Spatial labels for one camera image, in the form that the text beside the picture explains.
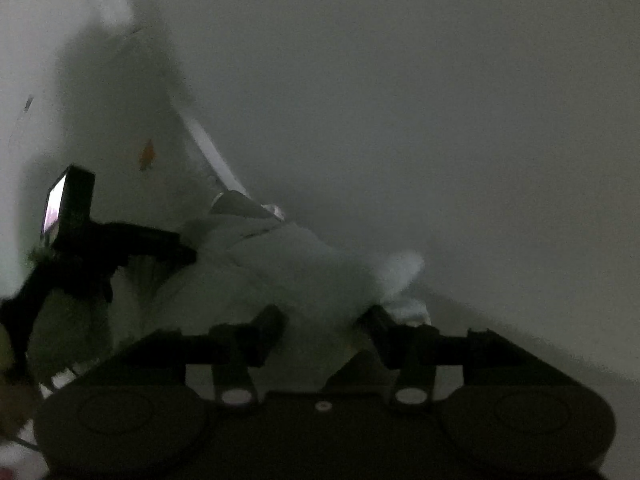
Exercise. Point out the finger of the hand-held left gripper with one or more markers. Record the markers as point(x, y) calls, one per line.
point(172, 255)
point(140, 234)

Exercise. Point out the light grey garment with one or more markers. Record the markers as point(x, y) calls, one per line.
point(300, 270)

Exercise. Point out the white carrot-printed sheet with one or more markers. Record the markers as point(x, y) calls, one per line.
point(100, 110)

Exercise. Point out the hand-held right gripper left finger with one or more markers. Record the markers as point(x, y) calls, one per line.
point(265, 332)

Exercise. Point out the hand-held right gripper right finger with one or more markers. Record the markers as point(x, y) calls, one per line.
point(386, 332)

